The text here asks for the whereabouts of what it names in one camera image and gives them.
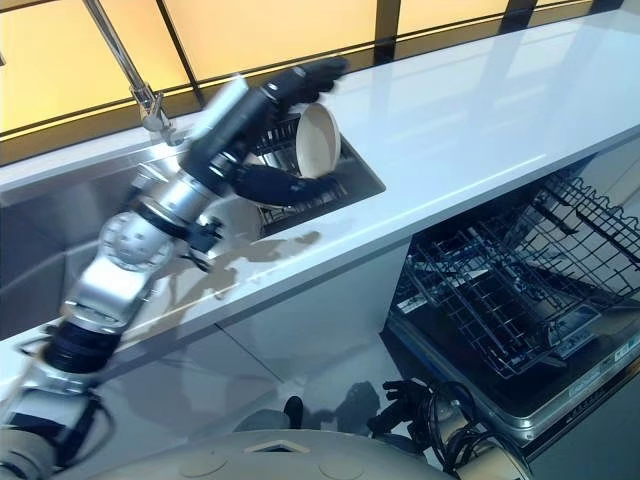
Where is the chrome kitchen faucet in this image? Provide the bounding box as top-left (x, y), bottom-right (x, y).
top-left (82, 0), bottom-right (175, 147)

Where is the open dishwasher door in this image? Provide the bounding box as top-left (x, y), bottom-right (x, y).
top-left (382, 299), bottom-right (640, 451)

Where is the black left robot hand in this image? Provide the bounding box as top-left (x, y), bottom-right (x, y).
top-left (258, 56), bottom-right (350, 110)

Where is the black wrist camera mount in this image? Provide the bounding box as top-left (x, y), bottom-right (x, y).
top-left (187, 218), bottom-right (225, 272)

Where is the amber window with black frame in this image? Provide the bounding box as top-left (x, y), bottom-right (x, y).
top-left (0, 0), bottom-right (640, 144)

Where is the wire dish drying rack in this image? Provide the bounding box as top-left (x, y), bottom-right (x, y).
top-left (244, 113), bottom-right (387, 229)

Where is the black robot wrist cable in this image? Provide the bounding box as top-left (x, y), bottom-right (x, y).
top-left (418, 382), bottom-right (485, 474)

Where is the dishwasher wire rack with tines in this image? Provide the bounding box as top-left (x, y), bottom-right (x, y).
top-left (403, 218), bottom-right (632, 380)

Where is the dishwasher wire rack with rollers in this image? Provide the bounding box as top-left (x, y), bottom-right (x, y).
top-left (528, 171), bottom-right (640, 282)

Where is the white base cabinet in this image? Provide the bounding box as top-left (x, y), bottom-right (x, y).
top-left (99, 232), bottom-right (417, 439)

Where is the cream round plate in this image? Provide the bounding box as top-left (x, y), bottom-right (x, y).
top-left (294, 101), bottom-right (344, 181)

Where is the white round plate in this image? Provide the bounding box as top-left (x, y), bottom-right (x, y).
top-left (202, 196), bottom-right (265, 257)

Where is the stainless steel sink basin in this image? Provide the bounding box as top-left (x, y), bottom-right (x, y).
top-left (0, 142), bottom-right (211, 346)

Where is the cream robot torso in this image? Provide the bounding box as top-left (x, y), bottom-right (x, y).
top-left (0, 429), bottom-right (454, 480)

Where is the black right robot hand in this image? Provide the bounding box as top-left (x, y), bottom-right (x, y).
top-left (368, 378), bottom-right (437, 442)

